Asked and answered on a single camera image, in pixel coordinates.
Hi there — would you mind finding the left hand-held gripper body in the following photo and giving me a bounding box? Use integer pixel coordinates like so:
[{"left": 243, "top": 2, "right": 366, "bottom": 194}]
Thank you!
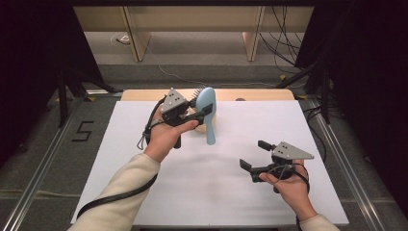
[{"left": 160, "top": 88, "right": 197, "bottom": 150}]

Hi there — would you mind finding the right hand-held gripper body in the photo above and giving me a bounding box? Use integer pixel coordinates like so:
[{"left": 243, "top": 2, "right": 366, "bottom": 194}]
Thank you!
[{"left": 251, "top": 141, "right": 316, "bottom": 194}]

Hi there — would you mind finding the light blue hairbrush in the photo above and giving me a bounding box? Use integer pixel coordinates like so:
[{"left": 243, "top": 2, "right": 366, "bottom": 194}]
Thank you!
[{"left": 191, "top": 85, "right": 217, "bottom": 146}]

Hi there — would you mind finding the person's left hand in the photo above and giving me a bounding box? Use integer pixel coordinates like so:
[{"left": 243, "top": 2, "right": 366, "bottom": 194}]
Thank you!
[{"left": 142, "top": 107, "right": 200, "bottom": 164}]

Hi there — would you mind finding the person's right hand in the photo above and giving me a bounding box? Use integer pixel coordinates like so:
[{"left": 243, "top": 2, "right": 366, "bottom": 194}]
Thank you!
[{"left": 258, "top": 159, "right": 319, "bottom": 222}]

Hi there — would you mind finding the white table board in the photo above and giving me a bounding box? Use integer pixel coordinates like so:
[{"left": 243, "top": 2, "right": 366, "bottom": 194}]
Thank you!
[{"left": 70, "top": 100, "right": 350, "bottom": 226}]

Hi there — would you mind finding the light wooden table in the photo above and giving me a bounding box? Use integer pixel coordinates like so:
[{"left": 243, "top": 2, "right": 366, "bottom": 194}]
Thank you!
[{"left": 120, "top": 88, "right": 295, "bottom": 102}]

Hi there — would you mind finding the black metal stand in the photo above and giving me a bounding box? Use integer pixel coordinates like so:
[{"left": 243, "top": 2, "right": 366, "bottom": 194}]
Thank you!
[
  {"left": 274, "top": 59, "right": 332, "bottom": 125},
  {"left": 55, "top": 62, "right": 123, "bottom": 128}
]

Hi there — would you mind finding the round floor socket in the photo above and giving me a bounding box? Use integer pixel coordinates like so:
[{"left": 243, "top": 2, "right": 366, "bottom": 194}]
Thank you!
[{"left": 110, "top": 32, "right": 132, "bottom": 47}]

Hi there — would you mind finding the beige wooden desk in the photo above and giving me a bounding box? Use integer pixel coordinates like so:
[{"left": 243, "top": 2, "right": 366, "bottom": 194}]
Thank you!
[{"left": 72, "top": 5, "right": 315, "bottom": 63}]

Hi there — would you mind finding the black curtain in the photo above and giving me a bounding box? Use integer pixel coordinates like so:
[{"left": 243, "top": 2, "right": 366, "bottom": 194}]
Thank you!
[
  {"left": 293, "top": 0, "right": 408, "bottom": 220},
  {"left": 0, "top": 0, "right": 105, "bottom": 169}
]

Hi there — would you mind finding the white floor cable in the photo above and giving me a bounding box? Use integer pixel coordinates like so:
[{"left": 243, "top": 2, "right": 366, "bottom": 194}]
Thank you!
[{"left": 144, "top": 43, "right": 307, "bottom": 90}]

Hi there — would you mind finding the black floor cable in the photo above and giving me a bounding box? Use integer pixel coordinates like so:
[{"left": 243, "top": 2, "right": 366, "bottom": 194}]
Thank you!
[{"left": 302, "top": 105, "right": 329, "bottom": 164}]

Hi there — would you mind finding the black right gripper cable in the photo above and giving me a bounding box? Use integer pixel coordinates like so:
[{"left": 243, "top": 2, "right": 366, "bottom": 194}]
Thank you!
[{"left": 267, "top": 162, "right": 312, "bottom": 231}]

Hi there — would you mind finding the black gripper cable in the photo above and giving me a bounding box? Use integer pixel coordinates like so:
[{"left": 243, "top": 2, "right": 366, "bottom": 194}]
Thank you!
[
  {"left": 75, "top": 95, "right": 168, "bottom": 220},
  {"left": 267, "top": 162, "right": 312, "bottom": 231}
]

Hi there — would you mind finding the aluminium floor rail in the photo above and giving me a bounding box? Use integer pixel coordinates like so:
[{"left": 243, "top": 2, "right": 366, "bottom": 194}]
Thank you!
[
  {"left": 302, "top": 98, "right": 387, "bottom": 231},
  {"left": 0, "top": 96, "right": 85, "bottom": 231}
]

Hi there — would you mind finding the bundle of black cables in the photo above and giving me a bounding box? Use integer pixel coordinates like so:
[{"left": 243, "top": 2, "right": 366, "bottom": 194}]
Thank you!
[{"left": 258, "top": 5, "right": 310, "bottom": 71}]

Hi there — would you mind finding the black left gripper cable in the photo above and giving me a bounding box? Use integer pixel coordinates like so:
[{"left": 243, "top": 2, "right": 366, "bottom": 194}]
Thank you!
[{"left": 75, "top": 95, "right": 168, "bottom": 220}]

